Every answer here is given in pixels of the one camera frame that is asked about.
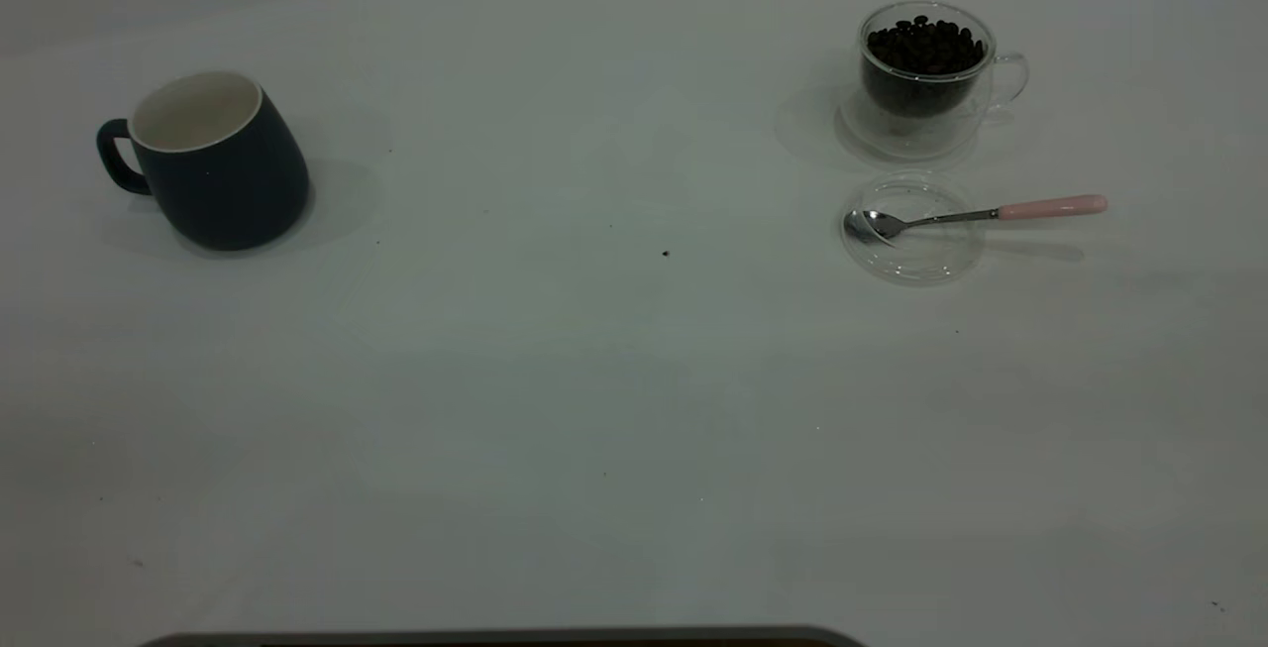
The pile of coffee beans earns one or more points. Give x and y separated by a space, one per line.
926 48

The clear glass saucer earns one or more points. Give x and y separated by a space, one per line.
921 259

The dark grey ceramic mug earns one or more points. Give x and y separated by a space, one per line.
228 191

